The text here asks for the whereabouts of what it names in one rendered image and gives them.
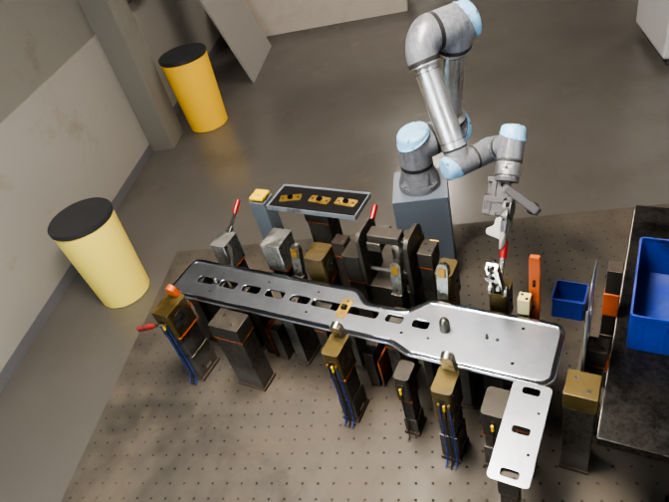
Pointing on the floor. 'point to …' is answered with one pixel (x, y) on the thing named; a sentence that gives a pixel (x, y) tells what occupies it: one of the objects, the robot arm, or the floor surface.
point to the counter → (317, 12)
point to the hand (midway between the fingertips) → (504, 245)
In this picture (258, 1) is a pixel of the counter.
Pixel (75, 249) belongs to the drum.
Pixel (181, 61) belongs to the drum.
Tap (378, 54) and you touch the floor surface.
